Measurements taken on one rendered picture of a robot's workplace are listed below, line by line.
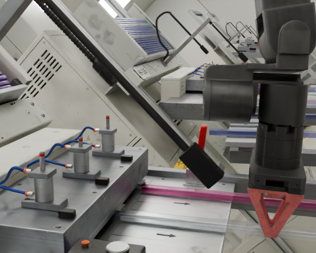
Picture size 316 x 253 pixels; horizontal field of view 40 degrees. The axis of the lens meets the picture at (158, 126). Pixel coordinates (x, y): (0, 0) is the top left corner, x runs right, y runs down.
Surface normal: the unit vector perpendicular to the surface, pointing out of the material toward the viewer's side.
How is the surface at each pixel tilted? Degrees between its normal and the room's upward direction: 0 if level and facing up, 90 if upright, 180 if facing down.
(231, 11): 90
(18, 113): 90
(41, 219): 45
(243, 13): 90
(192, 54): 90
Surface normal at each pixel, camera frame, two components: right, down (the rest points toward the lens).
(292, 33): -0.07, 0.07
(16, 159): 0.00, -0.97
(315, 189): -0.24, 0.22
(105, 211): 0.97, 0.06
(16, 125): 0.69, -0.65
